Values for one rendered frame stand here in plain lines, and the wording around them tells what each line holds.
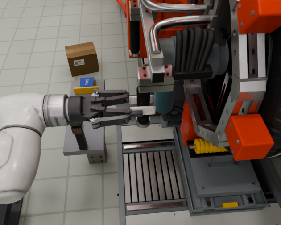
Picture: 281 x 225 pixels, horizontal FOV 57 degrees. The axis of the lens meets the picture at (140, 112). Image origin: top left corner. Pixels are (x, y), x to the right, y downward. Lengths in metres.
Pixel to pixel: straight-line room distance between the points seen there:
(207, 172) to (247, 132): 0.71
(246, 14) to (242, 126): 0.25
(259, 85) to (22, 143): 0.56
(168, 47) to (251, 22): 0.29
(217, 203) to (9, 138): 1.00
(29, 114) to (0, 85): 1.54
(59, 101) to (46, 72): 1.51
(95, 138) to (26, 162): 0.53
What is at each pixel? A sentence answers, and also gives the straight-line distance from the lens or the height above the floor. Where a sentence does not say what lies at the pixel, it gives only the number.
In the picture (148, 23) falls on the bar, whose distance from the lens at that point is 0.76.
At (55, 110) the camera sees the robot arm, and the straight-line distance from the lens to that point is 0.71.
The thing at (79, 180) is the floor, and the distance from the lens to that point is 1.56.
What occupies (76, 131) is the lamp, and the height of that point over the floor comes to 0.59.
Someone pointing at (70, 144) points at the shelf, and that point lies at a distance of 1.14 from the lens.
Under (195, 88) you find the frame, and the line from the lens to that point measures 1.10.
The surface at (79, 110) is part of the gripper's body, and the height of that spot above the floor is 0.85.
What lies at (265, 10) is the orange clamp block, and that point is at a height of 1.13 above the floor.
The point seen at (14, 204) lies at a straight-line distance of 1.59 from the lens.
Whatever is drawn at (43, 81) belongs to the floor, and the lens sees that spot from 2.15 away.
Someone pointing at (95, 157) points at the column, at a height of 0.07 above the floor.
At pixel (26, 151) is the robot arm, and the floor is 0.86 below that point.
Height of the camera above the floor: 1.37
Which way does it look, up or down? 50 degrees down
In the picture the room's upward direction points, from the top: straight up
